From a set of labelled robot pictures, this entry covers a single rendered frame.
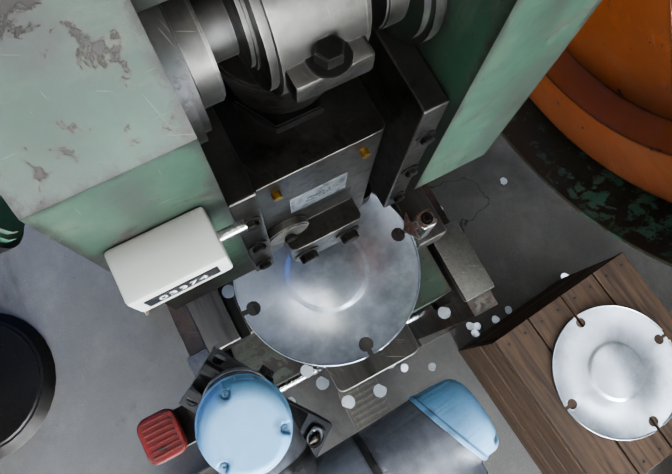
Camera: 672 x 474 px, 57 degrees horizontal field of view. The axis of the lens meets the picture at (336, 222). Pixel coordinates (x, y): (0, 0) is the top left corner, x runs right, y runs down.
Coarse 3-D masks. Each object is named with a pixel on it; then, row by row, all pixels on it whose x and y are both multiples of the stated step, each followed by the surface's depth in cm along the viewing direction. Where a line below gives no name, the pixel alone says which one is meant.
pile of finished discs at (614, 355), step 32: (608, 320) 139; (640, 320) 140; (576, 352) 137; (608, 352) 137; (640, 352) 138; (576, 384) 135; (608, 384) 135; (640, 384) 136; (576, 416) 134; (608, 416) 134; (640, 416) 134
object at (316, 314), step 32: (384, 224) 98; (288, 256) 96; (320, 256) 96; (352, 256) 96; (384, 256) 97; (416, 256) 97; (256, 288) 95; (288, 288) 95; (320, 288) 95; (352, 288) 95; (384, 288) 96; (416, 288) 96; (256, 320) 93; (288, 320) 94; (320, 320) 94; (352, 320) 94; (384, 320) 94; (288, 352) 92; (320, 352) 93; (352, 352) 93
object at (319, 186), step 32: (320, 96) 59; (352, 96) 61; (224, 128) 60; (256, 128) 60; (288, 128) 60; (320, 128) 60; (352, 128) 60; (256, 160) 59; (288, 160) 59; (320, 160) 59; (352, 160) 65; (256, 192) 59; (288, 192) 64; (320, 192) 69; (352, 192) 77; (288, 224) 73; (320, 224) 78; (352, 224) 79
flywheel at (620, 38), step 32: (608, 0) 67; (640, 0) 63; (608, 32) 69; (640, 32) 65; (576, 64) 76; (608, 64) 71; (640, 64) 67; (544, 96) 80; (576, 96) 75; (608, 96) 73; (640, 96) 69; (576, 128) 77; (608, 128) 71; (640, 128) 68; (608, 160) 74; (640, 160) 68
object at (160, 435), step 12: (144, 420) 91; (156, 420) 91; (168, 420) 91; (144, 432) 91; (156, 432) 91; (168, 432) 91; (180, 432) 91; (144, 444) 90; (156, 444) 90; (168, 444) 90; (180, 444) 90; (156, 456) 90; (168, 456) 90
